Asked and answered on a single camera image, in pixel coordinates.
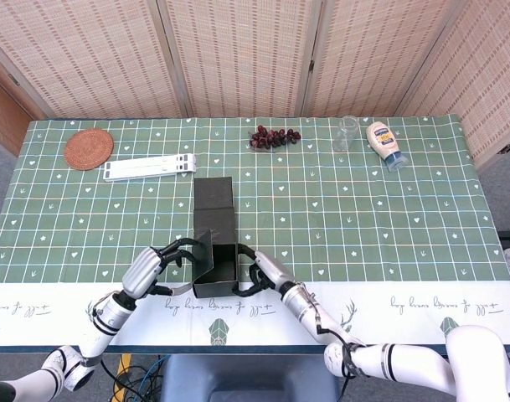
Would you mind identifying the brown wooden panel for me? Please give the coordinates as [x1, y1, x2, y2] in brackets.
[0, 69, 36, 157]

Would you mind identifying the blue floor cable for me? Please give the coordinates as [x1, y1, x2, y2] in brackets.
[131, 355, 168, 402]

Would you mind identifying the clear glass jar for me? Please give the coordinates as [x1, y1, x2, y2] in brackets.
[331, 115, 359, 153]

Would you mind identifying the bamboo folding screen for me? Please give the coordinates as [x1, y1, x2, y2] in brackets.
[0, 0, 510, 168]

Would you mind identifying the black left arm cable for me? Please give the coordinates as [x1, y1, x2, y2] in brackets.
[97, 358, 130, 402]

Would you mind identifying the white folded laptop stand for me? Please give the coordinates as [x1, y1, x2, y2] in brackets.
[103, 153, 198, 183]

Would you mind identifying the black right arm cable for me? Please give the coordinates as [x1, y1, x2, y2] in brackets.
[315, 312, 360, 402]

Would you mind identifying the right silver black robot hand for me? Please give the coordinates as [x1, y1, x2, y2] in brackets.
[233, 245, 296, 299]

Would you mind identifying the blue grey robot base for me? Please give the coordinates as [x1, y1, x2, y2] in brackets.
[160, 354, 342, 402]

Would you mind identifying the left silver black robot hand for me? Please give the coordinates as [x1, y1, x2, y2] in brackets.
[121, 236, 203, 299]

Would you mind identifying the mayonnaise squeeze bottle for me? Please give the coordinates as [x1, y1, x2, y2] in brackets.
[365, 121, 409, 173]

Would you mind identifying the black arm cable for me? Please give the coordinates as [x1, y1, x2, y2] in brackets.
[315, 312, 360, 402]
[97, 358, 130, 402]

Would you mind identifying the round brown woven coaster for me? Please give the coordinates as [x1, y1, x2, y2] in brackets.
[63, 129, 115, 171]

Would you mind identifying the bunch of dark red grapes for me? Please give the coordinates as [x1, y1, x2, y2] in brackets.
[248, 124, 302, 152]

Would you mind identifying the black foldable cardboard box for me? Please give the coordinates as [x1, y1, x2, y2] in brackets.
[190, 176, 241, 300]

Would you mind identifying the black floor cable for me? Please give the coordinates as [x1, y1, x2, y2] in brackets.
[111, 363, 166, 402]

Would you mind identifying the green checked tablecloth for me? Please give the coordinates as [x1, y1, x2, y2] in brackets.
[0, 115, 510, 348]

